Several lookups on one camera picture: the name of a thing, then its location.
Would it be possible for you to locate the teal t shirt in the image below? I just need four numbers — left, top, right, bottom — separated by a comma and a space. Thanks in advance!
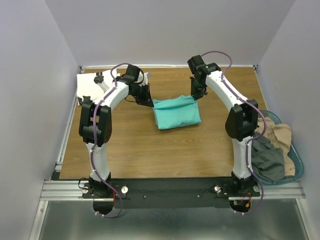
153, 95, 202, 130

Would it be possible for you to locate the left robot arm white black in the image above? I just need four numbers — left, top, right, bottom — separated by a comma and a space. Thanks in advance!
79, 64, 154, 198

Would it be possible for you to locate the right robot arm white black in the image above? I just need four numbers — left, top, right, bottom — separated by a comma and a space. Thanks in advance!
187, 55, 258, 196

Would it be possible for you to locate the folded white printed t shirt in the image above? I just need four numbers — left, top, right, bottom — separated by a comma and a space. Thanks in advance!
76, 70, 113, 106

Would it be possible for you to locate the beige t shirt in basket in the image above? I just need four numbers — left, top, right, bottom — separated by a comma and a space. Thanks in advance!
263, 117, 296, 177

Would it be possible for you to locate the grey t shirt in basket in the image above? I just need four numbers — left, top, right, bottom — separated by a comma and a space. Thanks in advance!
251, 136, 285, 183

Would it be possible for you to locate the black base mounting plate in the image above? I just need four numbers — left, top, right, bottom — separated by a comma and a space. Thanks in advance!
78, 176, 260, 213

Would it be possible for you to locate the teal plastic laundry basket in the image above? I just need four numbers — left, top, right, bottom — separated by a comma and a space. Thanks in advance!
260, 109, 305, 186

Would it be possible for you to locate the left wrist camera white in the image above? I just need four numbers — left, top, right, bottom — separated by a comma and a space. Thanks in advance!
137, 72, 151, 86

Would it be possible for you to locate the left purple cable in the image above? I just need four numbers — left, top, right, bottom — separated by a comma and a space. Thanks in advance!
89, 62, 133, 219

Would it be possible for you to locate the aluminium back rail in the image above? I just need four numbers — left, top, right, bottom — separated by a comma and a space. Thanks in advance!
79, 64, 258, 71

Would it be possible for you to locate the aluminium rail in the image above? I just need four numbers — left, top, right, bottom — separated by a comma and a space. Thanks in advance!
39, 180, 306, 202
79, 64, 258, 71
54, 94, 77, 172

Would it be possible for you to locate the aluminium left side rail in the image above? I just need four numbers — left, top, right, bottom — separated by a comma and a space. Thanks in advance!
54, 94, 77, 172

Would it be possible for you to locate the aluminium front rail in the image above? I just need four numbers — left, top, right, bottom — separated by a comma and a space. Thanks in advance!
39, 180, 306, 202

